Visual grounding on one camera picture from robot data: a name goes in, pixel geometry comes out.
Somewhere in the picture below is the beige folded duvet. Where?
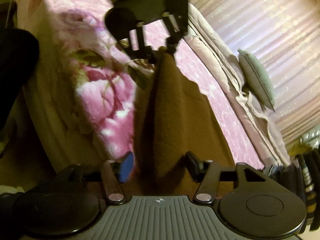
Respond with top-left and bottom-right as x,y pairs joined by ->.
185,4 -> 291,166

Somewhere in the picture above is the pink floral bed blanket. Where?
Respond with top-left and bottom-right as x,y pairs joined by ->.
13,0 -> 266,178

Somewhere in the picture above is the green cushion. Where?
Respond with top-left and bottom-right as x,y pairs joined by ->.
236,48 -> 276,113

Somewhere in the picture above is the stack of dark folded clothes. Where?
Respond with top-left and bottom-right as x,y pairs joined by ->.
261,147 -> 319,234

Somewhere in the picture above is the brown knit cardigan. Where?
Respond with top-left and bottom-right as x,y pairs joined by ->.
133,47 -> 235,196

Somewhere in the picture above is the pale pleated curtain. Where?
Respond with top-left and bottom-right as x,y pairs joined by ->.
190,0 -> 319,143

